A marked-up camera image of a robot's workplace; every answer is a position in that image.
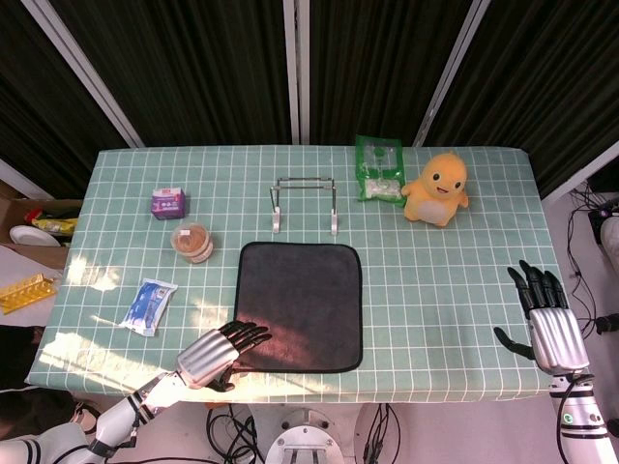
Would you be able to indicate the cardboard box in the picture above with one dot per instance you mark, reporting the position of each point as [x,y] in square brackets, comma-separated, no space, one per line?
[34,227]

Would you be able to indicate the dark grey cloth mat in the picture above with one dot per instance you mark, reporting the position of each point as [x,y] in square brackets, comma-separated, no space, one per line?
[300,304]

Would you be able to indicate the purple small box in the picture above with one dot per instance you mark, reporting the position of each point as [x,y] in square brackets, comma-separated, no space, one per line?
[168,203]

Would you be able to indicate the clear round lidded container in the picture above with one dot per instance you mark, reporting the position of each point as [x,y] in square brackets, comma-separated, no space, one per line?
[192,241]

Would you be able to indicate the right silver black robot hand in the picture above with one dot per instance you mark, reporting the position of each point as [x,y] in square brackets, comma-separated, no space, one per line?
[556,333]

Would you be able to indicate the white metal frame post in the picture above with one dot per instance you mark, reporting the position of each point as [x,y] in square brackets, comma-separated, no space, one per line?
[82,67]
[578,179]
[19,180]
[296,72]
[452,72]

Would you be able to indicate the blue white wipes packet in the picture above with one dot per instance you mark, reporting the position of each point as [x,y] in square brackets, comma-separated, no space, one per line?
[148,307]

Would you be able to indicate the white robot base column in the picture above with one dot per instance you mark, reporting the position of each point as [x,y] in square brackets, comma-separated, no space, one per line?
[305,437]

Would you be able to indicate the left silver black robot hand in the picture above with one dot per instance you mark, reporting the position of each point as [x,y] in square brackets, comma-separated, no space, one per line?
[208,356]

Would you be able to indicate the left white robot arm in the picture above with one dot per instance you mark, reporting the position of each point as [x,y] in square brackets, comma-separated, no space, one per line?
[92,425]

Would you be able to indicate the white paper plate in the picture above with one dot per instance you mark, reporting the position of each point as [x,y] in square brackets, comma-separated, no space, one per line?
[34,236]

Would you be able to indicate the yellow plastic rack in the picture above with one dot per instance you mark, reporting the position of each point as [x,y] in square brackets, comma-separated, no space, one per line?
[26,292]

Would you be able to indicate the green checked tablecloth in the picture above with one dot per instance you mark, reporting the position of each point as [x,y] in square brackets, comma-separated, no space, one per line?
[435,299]

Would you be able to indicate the yellow plush duck toy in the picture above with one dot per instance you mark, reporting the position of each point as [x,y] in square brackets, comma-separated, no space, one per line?
[437,191]

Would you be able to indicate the yellow snack bag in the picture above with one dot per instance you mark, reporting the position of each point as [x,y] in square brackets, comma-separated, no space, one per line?
[54,224]

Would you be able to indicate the green plastic snack bag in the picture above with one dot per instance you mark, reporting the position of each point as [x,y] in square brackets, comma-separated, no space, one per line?
[380,169]

